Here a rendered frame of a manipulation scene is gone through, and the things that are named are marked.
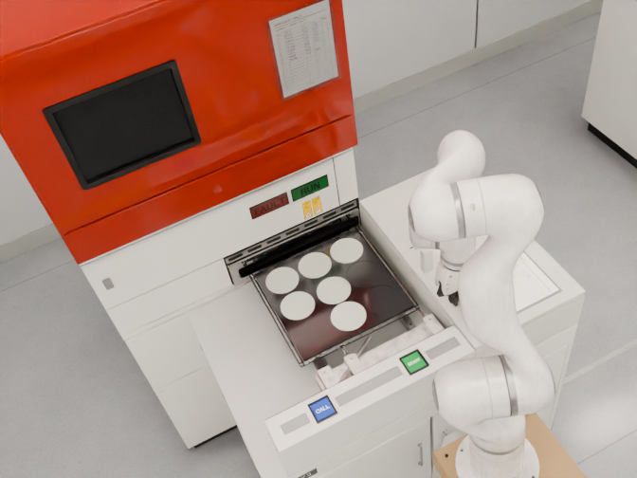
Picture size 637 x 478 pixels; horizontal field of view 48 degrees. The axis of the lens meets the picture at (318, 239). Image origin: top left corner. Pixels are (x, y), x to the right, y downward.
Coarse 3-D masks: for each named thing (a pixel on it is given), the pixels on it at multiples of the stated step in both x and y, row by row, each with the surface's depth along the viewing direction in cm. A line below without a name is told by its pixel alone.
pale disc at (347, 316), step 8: (344, 304) 202; (352, 304) 202; (360, 304) 202; (336, 312) 201; (344, 312) 201; (352, 312) 200; (360, 312) 200; (336, 320) 199; (344, 320) 199; (352, 320) 199; (360, 320) 198; (344, 328) 197; (352, 328) 197
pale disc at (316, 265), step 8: (304, 256) 216; (312, 256) 216; (320, 256) 215; (304, 264) 214; (312, 264) 214; (320, 264) 213; (328, 264) 213; (304, 272) 212; (312, 272) 212; (320, 272) 211
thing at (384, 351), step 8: (416, 328) 196; (424, 328) 196; (400, 336) 195; (408, 336) 195; (416, 336) 195; (424, 336) 194; (384, 344) 194; (392, 344) 194; (400, 344) 194; (408, 344) 193; (368, 352) 193; (376, 352) 193; (384, 352) 193; (392, 352) 192; (360, 360) 192; (368, 360) 192; (376, 360) 191; (336, 368) 191; (344, 368) 191; (336, 376) 190; (320, 384) 189
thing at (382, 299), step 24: (336, 240) 219; (360, 240) 218; (288, 264) 215; (336, 264) 213; (360, 264) 211; (264, 288) 210; (312, 288) 208; (360, 288) 205; (384, 288) 204; (312, 312) 202; (384, 312) 199; (312, 336) 197; (336, 336) 196
